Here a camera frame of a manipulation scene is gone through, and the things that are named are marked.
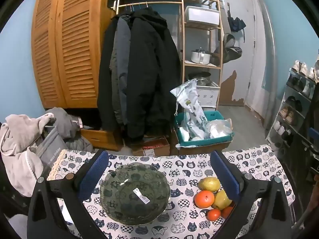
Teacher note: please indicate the large orange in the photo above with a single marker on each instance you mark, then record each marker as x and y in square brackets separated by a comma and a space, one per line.
[204, 198]

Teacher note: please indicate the shoe rack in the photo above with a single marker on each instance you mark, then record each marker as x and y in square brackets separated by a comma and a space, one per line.
[291, 109]

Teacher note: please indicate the dark hanging bags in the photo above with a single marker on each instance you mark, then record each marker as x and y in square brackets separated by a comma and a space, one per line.
[231, 51]

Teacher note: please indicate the white storage box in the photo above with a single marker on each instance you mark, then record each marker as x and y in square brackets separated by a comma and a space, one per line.
[203, 15]

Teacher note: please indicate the grey door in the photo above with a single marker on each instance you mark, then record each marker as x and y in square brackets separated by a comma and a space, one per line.
[239, 54]

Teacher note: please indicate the grey jacket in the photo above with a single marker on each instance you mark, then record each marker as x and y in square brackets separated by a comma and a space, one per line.
[122, 54]

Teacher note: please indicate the wooden drawer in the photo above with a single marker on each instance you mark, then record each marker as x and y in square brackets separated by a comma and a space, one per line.
[99, 137]

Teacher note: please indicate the medium orange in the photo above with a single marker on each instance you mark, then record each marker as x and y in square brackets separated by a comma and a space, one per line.
[227, 212]

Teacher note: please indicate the wooden shelf rack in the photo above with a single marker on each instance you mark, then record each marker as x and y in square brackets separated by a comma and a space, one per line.
[184, 54]

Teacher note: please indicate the red-printed cardboard box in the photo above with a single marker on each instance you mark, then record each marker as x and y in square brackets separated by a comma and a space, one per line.
[152, 147]

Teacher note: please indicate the small orange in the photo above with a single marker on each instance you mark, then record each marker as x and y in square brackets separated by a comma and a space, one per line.
[213, 214]

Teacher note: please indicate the louvered wooden wardrobe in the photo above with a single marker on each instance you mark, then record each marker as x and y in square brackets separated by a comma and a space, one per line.
[74, 42]

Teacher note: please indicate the black hooded coat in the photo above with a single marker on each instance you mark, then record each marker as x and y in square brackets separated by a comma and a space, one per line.
[149, 67]

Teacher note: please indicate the grey metal pipe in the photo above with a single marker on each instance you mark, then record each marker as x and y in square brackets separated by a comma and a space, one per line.
[270, 67]

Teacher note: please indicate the dark grey garment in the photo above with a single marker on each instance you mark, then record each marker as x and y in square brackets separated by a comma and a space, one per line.
[64, 124]

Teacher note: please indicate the cat-print tablecloth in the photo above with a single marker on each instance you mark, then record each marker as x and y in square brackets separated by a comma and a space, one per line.
[184, 179]

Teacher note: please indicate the grey fabric bin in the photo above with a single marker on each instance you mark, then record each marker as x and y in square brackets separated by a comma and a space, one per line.
[51, 149]

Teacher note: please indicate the clear plastic bag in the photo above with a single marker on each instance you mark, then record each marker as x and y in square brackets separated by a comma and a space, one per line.
[219, 129]

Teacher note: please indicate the printed plastic bag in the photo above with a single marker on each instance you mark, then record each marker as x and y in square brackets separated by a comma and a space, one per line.
[190, 99]

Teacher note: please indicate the steel pot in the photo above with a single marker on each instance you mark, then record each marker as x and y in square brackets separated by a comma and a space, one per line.
[200, 57]

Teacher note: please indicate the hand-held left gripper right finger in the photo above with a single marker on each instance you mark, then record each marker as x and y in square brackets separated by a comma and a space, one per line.
[225, 176]

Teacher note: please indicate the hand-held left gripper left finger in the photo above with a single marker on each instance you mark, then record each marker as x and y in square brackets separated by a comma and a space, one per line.
[93, 176]

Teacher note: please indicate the white patterned drawer box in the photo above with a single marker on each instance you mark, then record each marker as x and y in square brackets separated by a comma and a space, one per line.
[208, 95]

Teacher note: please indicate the dark blue umbrella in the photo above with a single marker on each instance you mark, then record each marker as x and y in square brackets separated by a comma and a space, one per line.
[236, 23]

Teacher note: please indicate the green glass bowl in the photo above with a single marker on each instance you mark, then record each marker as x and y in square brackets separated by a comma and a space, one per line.
[119, 199]

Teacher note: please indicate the metal basin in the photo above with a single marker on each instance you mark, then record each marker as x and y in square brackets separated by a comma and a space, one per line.
[200, 77]

